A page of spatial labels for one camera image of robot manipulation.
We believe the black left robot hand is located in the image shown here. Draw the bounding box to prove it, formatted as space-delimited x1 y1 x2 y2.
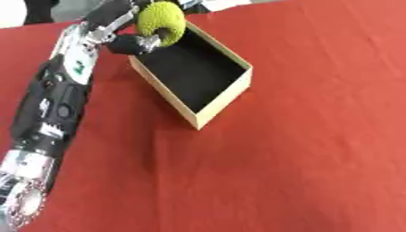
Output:
79 0 164 56

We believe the green knitted ring toy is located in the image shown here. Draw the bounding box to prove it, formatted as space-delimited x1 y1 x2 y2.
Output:
133 0 189 48

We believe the tan cardboard box black inside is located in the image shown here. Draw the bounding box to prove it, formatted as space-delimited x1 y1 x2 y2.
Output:
127 21 256 131

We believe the black chair leg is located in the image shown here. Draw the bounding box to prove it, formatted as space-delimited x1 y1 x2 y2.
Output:
22 0 61 25

